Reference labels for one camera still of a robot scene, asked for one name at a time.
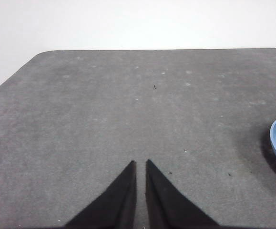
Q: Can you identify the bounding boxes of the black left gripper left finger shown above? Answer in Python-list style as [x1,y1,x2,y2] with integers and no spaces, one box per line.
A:
[65,160,138,229]

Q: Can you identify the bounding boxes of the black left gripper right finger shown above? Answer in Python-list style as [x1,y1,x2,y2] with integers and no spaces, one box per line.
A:
[145,159,221,229]

